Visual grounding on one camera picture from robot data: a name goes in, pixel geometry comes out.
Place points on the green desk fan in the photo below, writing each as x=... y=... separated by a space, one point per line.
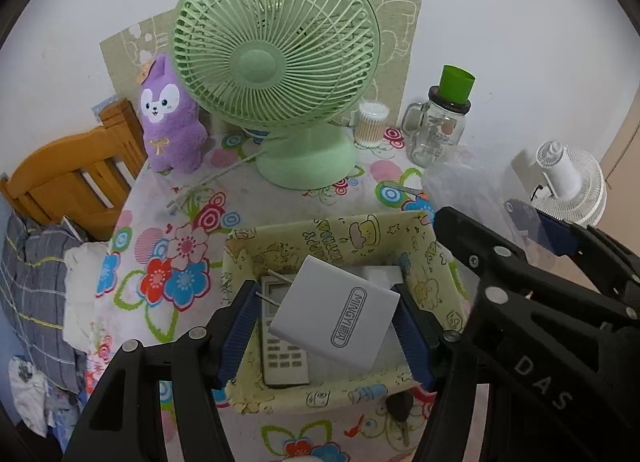
x=255 y=64

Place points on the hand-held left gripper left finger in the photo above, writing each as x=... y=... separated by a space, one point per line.
x=235 y=332

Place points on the blue wall sticker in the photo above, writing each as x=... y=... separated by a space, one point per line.
x=107 y=105

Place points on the grey plaid pillow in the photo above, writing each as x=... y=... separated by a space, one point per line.
x=35 y=292

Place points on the glass jar with green lid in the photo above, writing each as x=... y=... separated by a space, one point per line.
x=437 y=136

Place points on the floral tablecloth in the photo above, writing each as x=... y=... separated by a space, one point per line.
x=165 y=242

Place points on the purple plush bunny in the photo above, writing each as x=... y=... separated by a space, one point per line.
x=172 y=141

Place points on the beige printed wall sheet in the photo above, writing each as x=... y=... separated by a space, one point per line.
x=130 y=51

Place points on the white remote control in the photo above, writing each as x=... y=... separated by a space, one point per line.
x=282 y=362

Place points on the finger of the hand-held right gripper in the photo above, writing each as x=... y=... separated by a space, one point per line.
x=510 y=272
x=555 y=234

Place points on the black key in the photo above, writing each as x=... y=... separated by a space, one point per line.
x=400 y=409

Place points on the yellow printed storage box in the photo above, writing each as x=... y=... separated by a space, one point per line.
x=325 y=237

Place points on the beige door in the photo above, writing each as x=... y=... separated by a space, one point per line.
x=625 y=151

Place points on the cotton swab jar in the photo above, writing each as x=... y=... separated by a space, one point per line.
x=371 y=126

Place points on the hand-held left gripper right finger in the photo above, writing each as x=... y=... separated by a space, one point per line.
x=411 y=329

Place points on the white floor fan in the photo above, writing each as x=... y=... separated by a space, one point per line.
x=575 y=181

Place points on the wooden bed headboard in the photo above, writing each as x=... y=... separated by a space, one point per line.
x=60 y=176

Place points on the white patterned cloth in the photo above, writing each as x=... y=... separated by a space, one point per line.
x=27 y=387

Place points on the white power adapter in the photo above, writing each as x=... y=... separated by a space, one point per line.
x=330 y=317

